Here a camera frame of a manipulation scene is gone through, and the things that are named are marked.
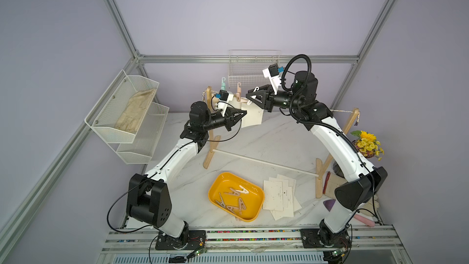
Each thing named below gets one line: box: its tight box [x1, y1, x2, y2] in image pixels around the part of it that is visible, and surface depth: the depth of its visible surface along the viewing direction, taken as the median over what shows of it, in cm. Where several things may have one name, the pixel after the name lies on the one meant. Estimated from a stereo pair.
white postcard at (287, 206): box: [269, 186, 295, 221], surface depth 83 cm
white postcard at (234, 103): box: [227, 97, 242, 110], surface depth 70 cm
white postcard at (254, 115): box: [241, 102, 265, 128], surface depth 75 cm
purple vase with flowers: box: [349, 130, 385, 161], surface depth 77 cm
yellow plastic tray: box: [207, 171, 266, 223], surface depth 86 cm
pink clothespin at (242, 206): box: [238, 198, 247, 215], surface depth 83 cm
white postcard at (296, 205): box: [293, 195, 303, 213], surface depth 84 cm
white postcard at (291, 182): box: [276, 173, 297, 190], surface depth 92 cm
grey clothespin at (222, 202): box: [214, 191, 226, 209], surface depth 84 cm
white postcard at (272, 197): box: [262, 180, 284, 212], surface depth 87 cm
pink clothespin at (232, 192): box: [223, 187, 240, 197], surface depth 87 cm
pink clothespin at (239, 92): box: [236, 82, 242, 103], surface depth 66 cm
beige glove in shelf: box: [114, 88, 156, 133], surface depth 80 cm
